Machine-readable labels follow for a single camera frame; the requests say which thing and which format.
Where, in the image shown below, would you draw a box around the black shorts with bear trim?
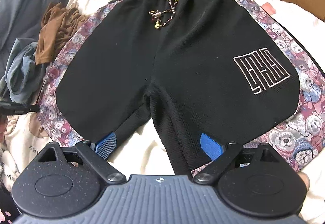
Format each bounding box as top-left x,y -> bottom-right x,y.
39,0 -> 324,175

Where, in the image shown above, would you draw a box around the cream bear print bedsheet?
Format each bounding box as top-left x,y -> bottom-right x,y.
1,0 -> 324,223

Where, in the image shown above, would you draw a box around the blue-grey denim garment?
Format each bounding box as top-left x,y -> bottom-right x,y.
1,38 -> 48,104

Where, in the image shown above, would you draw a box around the brown garment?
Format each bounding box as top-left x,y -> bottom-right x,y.
35,3 -> 89,65

